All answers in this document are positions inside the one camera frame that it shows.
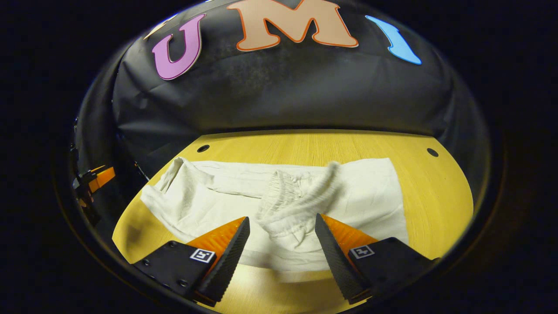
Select white jeans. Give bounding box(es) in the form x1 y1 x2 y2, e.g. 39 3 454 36
139 157 410 273

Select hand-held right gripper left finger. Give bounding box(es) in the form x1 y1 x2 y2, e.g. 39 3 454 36
132 216 251 307

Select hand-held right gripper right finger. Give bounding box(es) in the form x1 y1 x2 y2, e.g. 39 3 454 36
315 213 441 305

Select black backdrop cloth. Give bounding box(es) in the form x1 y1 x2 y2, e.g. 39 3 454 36
72 0 491 205

